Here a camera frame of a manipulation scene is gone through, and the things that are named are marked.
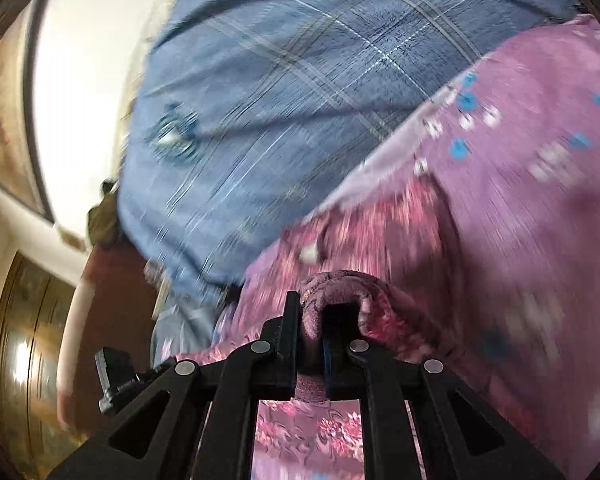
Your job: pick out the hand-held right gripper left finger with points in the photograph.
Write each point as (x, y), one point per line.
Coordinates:
(287, 340)

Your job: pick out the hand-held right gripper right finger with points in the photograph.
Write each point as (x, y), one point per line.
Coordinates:
(338, 360)

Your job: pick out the maroon floral garment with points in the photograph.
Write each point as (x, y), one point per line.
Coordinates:
(380, 240)

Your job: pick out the pink cloth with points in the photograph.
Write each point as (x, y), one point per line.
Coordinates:
(72, 350)

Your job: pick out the dark red armrest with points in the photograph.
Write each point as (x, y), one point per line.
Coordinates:
(117, 310)

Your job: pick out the wooden cabinet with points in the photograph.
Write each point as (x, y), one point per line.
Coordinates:
(25, 360)

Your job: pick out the olive green cloth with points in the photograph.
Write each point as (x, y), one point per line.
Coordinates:
(105, 215)

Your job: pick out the blue plaid sofa cover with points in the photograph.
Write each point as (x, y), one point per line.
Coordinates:
(280, 110)

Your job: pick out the purple floral sheet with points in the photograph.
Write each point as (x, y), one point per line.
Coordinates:
(530, 210)

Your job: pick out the framed horse painting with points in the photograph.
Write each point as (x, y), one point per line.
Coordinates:
(5, 125)

